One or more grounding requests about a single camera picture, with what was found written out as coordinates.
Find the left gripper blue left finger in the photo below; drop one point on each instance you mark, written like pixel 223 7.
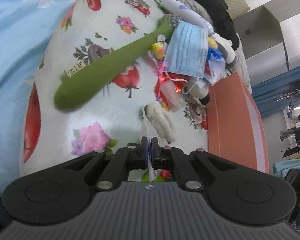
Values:
pixel 126 159

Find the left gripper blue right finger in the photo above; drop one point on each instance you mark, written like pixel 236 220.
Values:
pixel 174 160

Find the white paper receipt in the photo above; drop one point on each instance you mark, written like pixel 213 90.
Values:
pixel 155 124

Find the red snack packet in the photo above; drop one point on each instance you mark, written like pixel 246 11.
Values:
pixel 169 91

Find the blue face mask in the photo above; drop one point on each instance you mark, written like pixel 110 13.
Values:
pixel 187 50

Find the blue white plastic packet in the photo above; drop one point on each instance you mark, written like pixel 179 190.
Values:
pixel 214 67

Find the orange cardboard box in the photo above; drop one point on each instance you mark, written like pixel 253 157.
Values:
pixel 235 130

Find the blue curtain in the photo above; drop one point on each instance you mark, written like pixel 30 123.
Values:
pixel 270 96

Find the large grey penguin plush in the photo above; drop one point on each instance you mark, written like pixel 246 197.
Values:
pixel 225 47

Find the white lotion bottle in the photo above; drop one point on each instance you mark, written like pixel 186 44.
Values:
pixel 187 14

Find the grey wardrobe cabinet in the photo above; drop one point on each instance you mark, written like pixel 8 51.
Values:
pixel 271 45

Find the black jacket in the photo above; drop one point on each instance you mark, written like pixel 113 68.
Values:
pixel 222 22

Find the light blue blanket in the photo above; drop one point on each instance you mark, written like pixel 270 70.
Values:
pixel 26 27

